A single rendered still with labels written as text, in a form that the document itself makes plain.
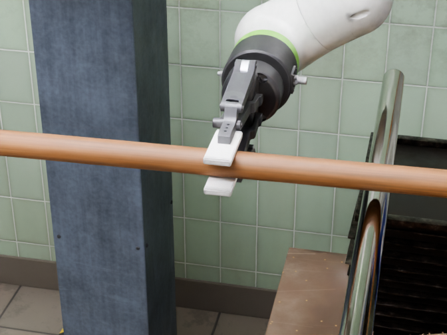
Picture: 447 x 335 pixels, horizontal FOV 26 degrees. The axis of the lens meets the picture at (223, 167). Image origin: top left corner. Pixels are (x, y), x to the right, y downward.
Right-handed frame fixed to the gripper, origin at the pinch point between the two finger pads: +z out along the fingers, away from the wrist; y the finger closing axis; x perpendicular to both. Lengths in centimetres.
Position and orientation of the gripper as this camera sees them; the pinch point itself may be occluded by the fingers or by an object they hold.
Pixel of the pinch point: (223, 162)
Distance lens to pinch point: 106.6
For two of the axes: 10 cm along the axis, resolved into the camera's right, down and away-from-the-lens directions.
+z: -2.0, 4.9, -8.5
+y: 0.0, 8.6, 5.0
